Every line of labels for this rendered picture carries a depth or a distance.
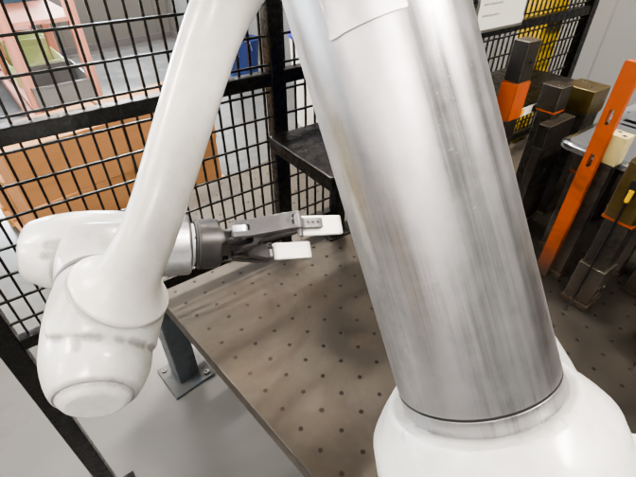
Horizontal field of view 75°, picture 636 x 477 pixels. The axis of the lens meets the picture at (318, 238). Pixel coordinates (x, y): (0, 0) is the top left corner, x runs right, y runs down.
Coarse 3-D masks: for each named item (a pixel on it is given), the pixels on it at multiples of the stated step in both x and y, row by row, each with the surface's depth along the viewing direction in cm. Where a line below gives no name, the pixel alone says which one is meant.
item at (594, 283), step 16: (624, 176) 77; (624, 192) 78; (608, 208) 81; (624, 208) 78; (608, 224) 83; (624, 224) 80; (608, 240) 84; (624, 240) 83; (592, 256) 88; (608, 256) 85; (576, 272) 92; (592, 272) 89; (608, 272) 88; (576, 288) 93; (592, 288) 90; (576, 304) 94; (592, 304) 94
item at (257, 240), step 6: (276, 234) 61; (282, 234) 60; (288, 234) 60; (300, 234) 60; (258, 240) 61; (264, 240) 62; (240, 246) 62; (246, 246) 62; (252, 246) 62; (258, 246) 62; (234, 252) 63; (240, 252) 63
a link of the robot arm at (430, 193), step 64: (320, 0) 20; (384, 0) 19; (448, 0) 20; (320, 64) 22; (384, 64) 20; (448, 64) 20; (320, 128) 24; (384, 128) 20; (448, 128) 20; (384, 192) 21; (448, 192) 20; (512, 192) 22; (384, 256) 22; (448, 256) 21; (512, 256) 21; (384, 320) 24; (448, 320) 21; (512, 320) 21; (448, 384) 22; (512, 384) 22; (576, 384) 24; (384, 448) 26; (448, 448) 22; (512, 448) 21; (576, 448) 21
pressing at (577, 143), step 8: (592, 128) 99; (616, 128) 99; (624, 128) 99; (632, 128) 100; (568, 136) 96; (576, 136) 95; (584, 136) 95; (560, 144) 95; (568, 144) 92; (576, 144) 91; (584, 144) 92; (632, 144) 92; (576, 152) 91; (584, 152) 90; (632, 152) 89; (624, 160) 85; (624, 168) 85
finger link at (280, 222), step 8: (264, 216) 59; (272, 216) 59; (280, 216) 58; (288, 216) 58; (232, 224) 58; (248, 224) 59; (256, 224) 58; (264, 224) 58; (272, 224) 58; (280, 224) 58; (288, 224) 58; (296, 224) 58; (240, 232) 58; (248, 232) 58; (256, 232) 58; (264, 232) 58; (272, 232) 58; (280, 232) 59
